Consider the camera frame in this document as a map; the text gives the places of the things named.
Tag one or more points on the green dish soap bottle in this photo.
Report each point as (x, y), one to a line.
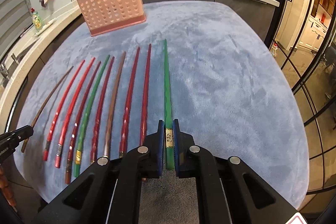
(37, 21)

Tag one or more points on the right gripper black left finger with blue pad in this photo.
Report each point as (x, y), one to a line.
(145, 161)

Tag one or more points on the pink perforated utensil basket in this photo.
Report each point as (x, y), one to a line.
(102, 16)

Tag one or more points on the blue-grey plush table mat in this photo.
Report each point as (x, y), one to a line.
(227, 91)

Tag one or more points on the plastic bottle on floor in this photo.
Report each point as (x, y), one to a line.
(273, 49)

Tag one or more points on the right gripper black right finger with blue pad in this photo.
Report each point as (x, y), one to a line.
(193, 161)

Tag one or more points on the dark red twisted chopstick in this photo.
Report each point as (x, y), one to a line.
(96, 130)

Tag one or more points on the brown wooden chopstick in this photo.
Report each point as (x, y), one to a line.
(109, 124)

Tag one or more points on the green chopstick gold band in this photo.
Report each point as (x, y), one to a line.
(169, 145)

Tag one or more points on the red chopstick black band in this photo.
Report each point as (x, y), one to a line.
(57, 114)

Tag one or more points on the green twisted chopstick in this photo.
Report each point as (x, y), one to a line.
(84, 124)

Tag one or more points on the chrome sink faucet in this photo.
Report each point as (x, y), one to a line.
(6, 73)

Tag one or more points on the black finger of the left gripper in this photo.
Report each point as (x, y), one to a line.
(11, 140)

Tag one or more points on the maroon chopstick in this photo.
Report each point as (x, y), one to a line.
(76, 126)

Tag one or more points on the bright red chopstick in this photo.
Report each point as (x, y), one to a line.
(64, 130)

